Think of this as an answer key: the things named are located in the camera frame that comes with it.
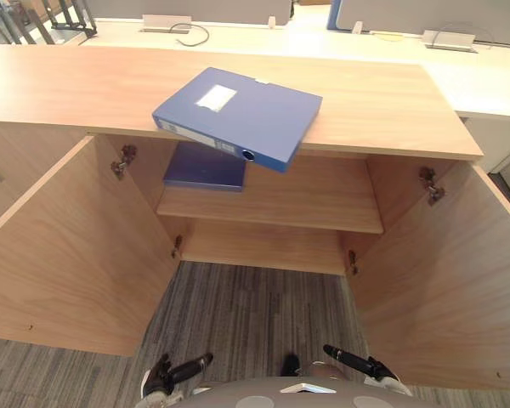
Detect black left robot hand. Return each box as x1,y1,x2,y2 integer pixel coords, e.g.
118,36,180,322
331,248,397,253
140,352,215,401

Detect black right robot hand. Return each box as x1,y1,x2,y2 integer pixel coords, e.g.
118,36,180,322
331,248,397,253
322,343,414,397

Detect blue box file folder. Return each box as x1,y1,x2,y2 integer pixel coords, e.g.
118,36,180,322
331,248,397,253
151,66,324,174

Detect right wooden cabinet door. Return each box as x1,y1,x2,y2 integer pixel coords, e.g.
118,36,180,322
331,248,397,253
338,163,510,391

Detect wooden cabinet door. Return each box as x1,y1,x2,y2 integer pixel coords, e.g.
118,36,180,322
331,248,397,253
338,163,510,391
0,134,184,357

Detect left wooden cabinet door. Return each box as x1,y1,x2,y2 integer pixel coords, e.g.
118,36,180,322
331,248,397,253
0,134,184,357

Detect wooden cabinet shelf board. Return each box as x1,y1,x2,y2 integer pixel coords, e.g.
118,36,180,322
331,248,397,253
156,156,385,235

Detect light wooden office cabinet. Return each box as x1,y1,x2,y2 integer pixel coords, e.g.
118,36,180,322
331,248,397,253
0,44,485,277

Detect white office desk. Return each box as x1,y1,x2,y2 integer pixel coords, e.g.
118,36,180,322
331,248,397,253
81,15,510,118

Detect grey robot torso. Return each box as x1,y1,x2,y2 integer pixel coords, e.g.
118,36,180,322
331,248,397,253
139,376,413,408

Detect grey blue-edged partition screen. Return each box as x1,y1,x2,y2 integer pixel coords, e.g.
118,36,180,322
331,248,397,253
326,0,510,48

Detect grey desk partition screen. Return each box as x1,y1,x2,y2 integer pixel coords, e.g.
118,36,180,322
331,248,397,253
84,0,292,26

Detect white drawer pedestal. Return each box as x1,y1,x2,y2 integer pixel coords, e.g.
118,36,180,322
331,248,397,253
458,114,510,176

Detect black cable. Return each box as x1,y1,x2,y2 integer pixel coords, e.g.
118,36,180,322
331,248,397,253
169,22,210,48

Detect grey desk cable flap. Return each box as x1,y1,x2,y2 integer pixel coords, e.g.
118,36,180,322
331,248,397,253
141,14,194,34
422,29,479,54

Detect black metal stand frame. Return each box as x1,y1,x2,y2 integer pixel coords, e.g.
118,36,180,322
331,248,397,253
0,0,99,46

